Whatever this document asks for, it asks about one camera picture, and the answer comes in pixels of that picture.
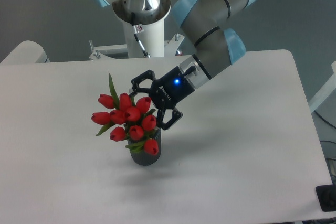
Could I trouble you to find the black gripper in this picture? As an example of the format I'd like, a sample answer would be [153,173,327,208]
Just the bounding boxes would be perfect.
[129,67,195,130]

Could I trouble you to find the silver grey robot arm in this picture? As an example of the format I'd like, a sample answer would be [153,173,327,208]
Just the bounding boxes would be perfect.
[95,0,255,130]

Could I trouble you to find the dark grey ribbed vase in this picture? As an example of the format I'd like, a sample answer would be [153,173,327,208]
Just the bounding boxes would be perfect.
[128,115,161,166]

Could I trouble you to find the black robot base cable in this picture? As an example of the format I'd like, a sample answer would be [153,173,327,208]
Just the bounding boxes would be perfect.
[130,11,151,58]

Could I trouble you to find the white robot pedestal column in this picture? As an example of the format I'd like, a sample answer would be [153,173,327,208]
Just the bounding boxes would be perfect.
[88,0,185,61]

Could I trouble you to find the white rounded furniture piece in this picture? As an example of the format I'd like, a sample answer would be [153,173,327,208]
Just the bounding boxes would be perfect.
[1,40,50,65]

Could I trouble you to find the red tulip bouquet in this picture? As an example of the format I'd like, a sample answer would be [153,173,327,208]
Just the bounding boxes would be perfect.
[91,75,160,156]

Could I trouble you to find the white frame bar right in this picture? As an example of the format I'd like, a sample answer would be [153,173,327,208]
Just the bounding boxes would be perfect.
[308,61,335,113]

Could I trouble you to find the black box at table edge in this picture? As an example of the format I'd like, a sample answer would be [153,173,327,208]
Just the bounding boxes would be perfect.
[316,184,335,212]

